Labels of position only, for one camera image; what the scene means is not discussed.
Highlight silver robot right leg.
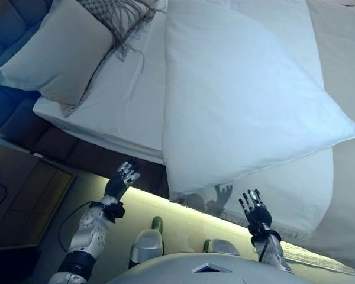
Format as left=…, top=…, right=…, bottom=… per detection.
left=202, top=238, right=241, bottom=257

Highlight printed paper sheet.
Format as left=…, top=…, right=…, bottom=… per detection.
left=283, top=241, right=353, bottom=267

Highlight silver robot leg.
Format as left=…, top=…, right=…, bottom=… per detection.
left=202, top=238, right=241, bottom=257
left=129, top=215, right=167, bottom=263

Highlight wooden nightstand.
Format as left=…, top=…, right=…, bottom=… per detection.
left=0, top=130, right=78, bottom=250

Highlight black box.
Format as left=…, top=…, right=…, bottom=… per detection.
left=0, top=247, right=41, bottom=284

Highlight silver robot left leg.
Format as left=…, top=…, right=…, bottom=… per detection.
left=129, top=215, right=167, bottom=263

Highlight beige pillow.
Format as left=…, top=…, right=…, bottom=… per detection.
left=0, top=0, right=114, bottom=119

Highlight grey robot torso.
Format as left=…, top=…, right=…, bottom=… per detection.
left=106, top=252, right=297, bottom=284

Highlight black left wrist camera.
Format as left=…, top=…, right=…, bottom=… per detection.
left=104, top=201, right=127, bottom=223

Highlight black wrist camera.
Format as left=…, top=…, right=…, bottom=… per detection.
left=104, top=201, right=127, bottom=223
left=247, top=222, right=282, bottom=238

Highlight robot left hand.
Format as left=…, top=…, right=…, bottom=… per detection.
left=104, top=159, right=141, bottom=205

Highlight brown upholstered bed frame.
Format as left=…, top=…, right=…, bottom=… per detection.
left=32, top=124, right=170, bottom=199

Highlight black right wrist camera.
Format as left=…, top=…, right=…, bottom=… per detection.
left=247, top=222, right=282, bottom=238

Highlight woven fringed cushion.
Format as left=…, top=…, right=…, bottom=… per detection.
left=76, top=0, right=167, bottom=75

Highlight cream textured fringed blanket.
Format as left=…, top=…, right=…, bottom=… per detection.
left=169, top=0, right=355, bottom=269

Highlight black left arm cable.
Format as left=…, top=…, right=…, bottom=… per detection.
left=57, top=200, right=93, bottom=253

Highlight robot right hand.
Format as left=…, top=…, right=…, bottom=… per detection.
left=238, top=189, right=273, bottom=234

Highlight white bed sheet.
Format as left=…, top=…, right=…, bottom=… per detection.
left=32, top=0, right=170, bottom=164

